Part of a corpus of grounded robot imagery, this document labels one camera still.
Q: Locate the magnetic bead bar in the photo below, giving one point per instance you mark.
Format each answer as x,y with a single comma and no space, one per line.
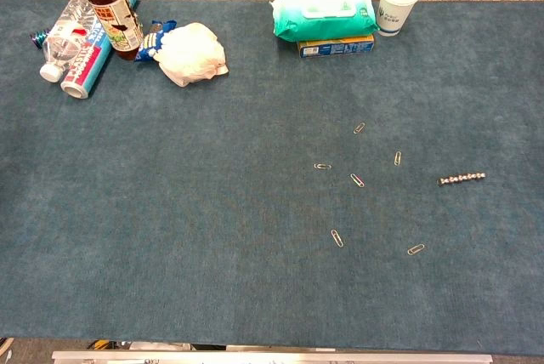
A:
461,178

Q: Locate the brown tea bottle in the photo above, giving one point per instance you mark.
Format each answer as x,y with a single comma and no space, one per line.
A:
111,7

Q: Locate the green wet wipes pack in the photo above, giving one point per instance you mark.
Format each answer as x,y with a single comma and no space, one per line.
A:
323,17

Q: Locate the clear plastic water bottle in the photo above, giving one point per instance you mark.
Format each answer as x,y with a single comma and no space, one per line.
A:
64,45

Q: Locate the white paper cup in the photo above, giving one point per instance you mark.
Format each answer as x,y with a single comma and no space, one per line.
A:
395,9

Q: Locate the blue and yellow box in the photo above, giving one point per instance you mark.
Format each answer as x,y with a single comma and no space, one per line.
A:
336,47

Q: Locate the aluminium profile rail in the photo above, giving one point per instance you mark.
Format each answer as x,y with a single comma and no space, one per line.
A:
272,357

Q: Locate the blue felt table cloth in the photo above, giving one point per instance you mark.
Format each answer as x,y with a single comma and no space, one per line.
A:
191,211

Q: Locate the blue Oreo cookie pack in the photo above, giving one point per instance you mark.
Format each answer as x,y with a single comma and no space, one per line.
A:
149,43

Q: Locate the silver paper clip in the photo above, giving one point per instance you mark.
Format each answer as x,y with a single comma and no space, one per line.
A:
337,238
322,166
359,128
415,249
397,158

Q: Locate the iridescent spring toy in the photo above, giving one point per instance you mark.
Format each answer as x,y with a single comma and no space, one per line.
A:
39,38

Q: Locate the crumpled white plastic bag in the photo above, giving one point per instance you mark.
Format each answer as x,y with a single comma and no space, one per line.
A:
191,55

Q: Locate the yellow frame part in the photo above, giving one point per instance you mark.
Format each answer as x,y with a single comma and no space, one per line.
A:
98,344

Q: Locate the pink tinted paper clip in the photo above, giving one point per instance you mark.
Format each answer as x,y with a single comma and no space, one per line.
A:
357,180

